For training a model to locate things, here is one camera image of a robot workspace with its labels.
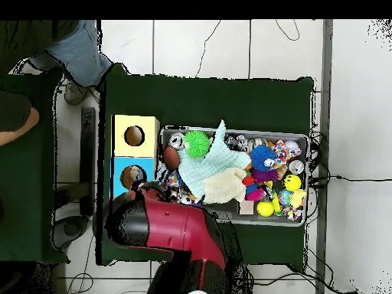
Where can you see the cream knit cloth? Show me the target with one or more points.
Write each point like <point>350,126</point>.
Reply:
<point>223,186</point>

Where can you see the plain wooden cube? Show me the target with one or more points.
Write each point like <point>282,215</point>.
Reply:
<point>246,208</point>

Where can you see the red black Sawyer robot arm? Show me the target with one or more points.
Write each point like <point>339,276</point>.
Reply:
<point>171,226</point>

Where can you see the wooden box with three holes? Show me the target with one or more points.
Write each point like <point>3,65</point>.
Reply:
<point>147,147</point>

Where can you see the shallow clear mesh bin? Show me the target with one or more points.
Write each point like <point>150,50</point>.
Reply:
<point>226,214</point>

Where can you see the mint green knit cloth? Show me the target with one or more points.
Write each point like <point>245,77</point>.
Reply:
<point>202,165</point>

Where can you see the green spiky rubber ball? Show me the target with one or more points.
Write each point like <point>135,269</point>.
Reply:
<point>197,143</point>

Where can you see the small brown football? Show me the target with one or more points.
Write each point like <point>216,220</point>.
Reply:
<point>171,157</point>

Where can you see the colourful dotted cloth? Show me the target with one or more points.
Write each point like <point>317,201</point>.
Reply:
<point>172,179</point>

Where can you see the plain silver can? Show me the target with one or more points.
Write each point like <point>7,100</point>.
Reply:
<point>176,141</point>

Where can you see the black printed can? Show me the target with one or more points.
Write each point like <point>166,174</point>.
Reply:
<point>235,143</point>

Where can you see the dark green tablecloth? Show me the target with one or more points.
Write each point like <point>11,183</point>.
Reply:
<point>30,183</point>
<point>214,101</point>

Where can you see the blue spiky rubber ball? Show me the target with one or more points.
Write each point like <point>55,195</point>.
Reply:
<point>261,157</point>

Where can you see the black upright panel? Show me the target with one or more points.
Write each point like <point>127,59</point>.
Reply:
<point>88,153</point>

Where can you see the person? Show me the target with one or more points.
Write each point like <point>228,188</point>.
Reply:
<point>76,52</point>

